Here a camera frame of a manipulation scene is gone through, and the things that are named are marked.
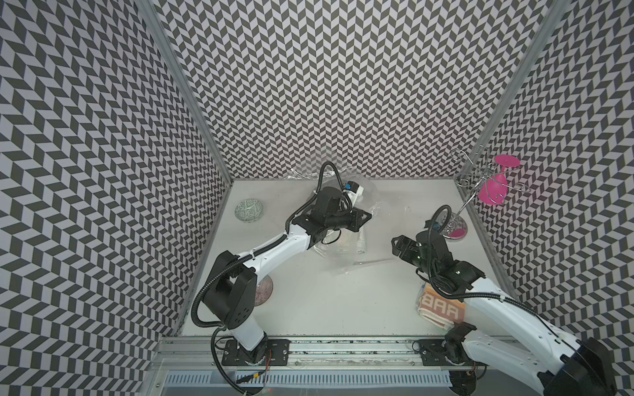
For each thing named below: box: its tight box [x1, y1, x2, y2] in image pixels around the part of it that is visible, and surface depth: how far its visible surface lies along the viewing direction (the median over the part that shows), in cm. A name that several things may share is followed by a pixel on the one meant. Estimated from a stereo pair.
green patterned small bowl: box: [234, 198, 264, 223], surface depth 107 cm
